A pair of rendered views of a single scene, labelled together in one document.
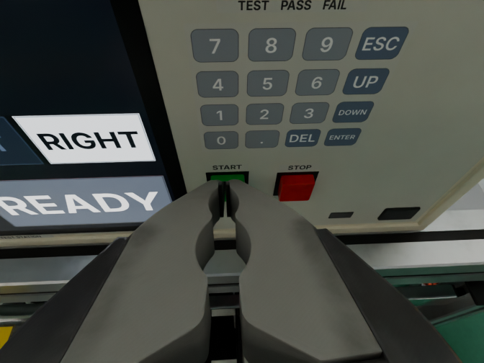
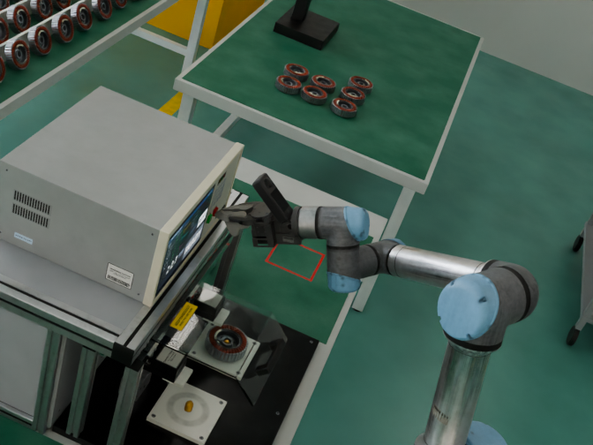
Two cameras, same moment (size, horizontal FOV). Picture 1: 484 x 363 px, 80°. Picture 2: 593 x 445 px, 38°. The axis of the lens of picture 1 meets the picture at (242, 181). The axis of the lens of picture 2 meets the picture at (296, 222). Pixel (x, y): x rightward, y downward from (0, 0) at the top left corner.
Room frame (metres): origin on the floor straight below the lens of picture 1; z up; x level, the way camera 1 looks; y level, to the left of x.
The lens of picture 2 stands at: (-0.41, 1.60, 2.38)
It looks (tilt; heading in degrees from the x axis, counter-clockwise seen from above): 34 degrees down; 281
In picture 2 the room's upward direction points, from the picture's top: 20 degrees clockwise
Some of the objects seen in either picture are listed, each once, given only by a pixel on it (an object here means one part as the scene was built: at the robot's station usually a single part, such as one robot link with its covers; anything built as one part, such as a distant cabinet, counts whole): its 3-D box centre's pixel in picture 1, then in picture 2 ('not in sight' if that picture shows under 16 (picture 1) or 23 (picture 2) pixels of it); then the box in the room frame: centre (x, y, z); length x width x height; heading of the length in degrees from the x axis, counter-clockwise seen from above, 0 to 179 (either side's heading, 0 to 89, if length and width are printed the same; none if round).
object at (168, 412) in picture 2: not in sight; (187, 411); (-0.05, 0.20, 0.78); 0.15 x 0.15 x 0.01; 4
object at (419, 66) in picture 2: not in sight; (333, 119); (0.32, -2.27, 0.38); 1.85 x 1.10 x 0.75; 94
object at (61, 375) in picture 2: not in sight; (126, 297); (0.21, 0.10, 0.92); 0.66 x 0.01 x 0.30; 94
